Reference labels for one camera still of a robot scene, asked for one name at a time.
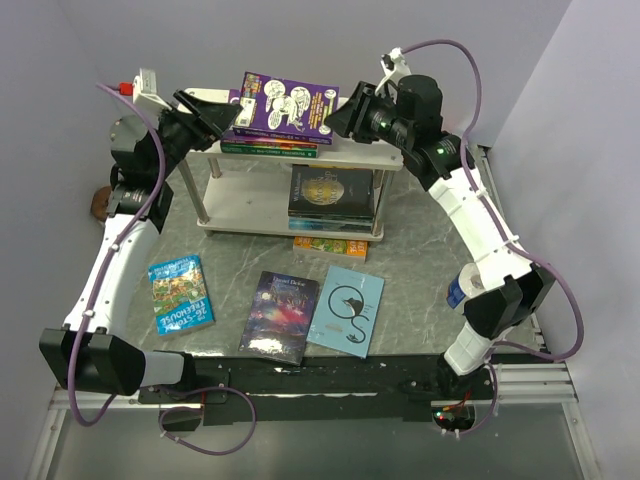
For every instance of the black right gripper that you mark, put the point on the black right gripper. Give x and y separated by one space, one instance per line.
358 108

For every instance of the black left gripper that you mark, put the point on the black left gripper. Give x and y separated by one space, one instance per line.
206 122

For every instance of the Roald Dahl Charlie book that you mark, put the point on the Roald Dahl Charlie book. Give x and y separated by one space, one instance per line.
233 138

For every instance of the green Treehouse book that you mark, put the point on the green Treehouse book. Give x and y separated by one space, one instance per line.
258 150

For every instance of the purple comic paperback book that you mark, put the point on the purple comic paperback book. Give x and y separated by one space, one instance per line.
285 109

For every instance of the light blue cat book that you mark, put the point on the light blue cat book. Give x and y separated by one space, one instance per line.
345 316

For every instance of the dark purple Crusoe book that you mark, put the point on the dark purple Crusoe book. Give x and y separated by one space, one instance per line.
279 318

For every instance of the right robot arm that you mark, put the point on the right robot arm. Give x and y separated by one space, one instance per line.
513 287

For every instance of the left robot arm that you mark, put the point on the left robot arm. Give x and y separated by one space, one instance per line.
88 353

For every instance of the black Moon and Sixpence book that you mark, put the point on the black Moon and Sixpence book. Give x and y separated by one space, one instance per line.
324 192

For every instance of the white two-tier shelf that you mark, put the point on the white two-tier shelf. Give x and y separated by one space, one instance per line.
257 203

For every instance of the orange Treehouse book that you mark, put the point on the orange Treehouse book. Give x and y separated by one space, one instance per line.
335 249

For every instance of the brown toilet paper roll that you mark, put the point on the brown toilet paper roll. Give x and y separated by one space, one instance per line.
100 203

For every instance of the blue 26-Storey Treehouse book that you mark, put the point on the blue 26-Storey Treehouse book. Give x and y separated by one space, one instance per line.
180 296

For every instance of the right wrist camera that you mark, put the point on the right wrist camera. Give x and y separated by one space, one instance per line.
395 68

